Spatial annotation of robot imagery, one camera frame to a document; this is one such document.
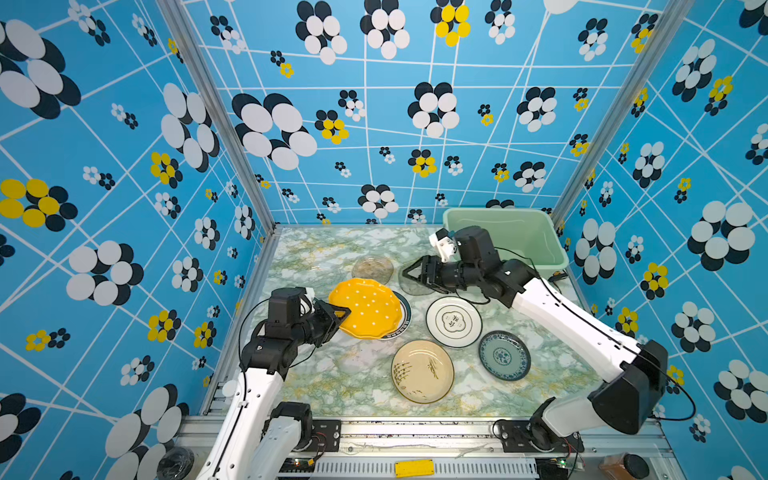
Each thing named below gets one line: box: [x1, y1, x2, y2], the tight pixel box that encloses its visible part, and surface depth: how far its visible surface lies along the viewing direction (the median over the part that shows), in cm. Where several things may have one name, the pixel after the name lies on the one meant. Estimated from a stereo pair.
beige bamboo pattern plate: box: [391, 339, 455, 404], surface depth 85 cm
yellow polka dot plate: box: [329, 278, 403, 339], surface depth 78 cm
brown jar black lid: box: [598, 452, 650, 480], surface depth 64 cm
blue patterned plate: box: [478, 330, 532, 382], surface depth 88 cm
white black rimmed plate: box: [425, 296, 484, 348], surface depth 95 cm
